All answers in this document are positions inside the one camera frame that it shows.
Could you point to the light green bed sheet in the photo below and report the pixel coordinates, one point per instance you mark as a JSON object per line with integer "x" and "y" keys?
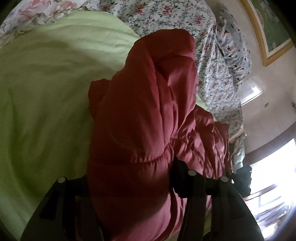
{"x": 46, "y": 124}

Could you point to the blue cherry print pillow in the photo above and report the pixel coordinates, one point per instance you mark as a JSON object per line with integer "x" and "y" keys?
{"x": 233, "y": 46}

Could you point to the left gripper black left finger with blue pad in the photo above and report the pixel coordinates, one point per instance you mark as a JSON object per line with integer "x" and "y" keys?
{"x": 65, "y": 213}

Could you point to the red quilted puffer coat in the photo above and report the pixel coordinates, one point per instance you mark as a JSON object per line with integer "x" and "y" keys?
{"x": 144, "y": 117}

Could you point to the gold framed wall picture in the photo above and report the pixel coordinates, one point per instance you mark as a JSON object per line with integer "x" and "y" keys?
{"x": 273, "y": 39}

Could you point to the large rose floral pillow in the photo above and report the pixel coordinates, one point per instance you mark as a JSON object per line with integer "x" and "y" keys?
{"x": 30, "y": 14}

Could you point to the small floral pattern quilt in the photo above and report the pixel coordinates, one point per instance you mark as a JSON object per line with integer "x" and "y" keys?
{"x": 215, "y": 85}

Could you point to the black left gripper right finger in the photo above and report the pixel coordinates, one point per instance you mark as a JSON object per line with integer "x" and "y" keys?
{"x": 214, "y": 210}

